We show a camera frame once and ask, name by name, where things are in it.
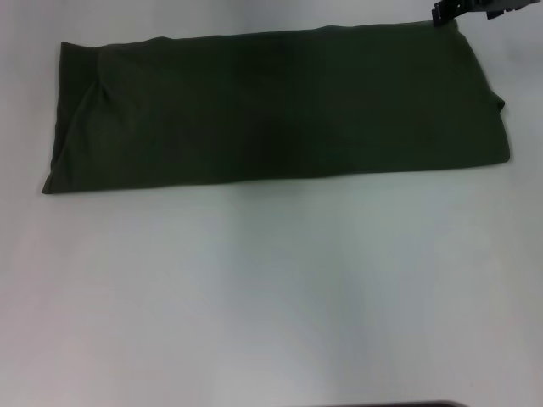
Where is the dark green FREE t-shirt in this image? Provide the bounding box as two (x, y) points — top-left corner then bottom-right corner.
(41, 19), (512, 196)

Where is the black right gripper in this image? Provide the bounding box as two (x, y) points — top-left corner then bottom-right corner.
(430, 0), (531, 29)

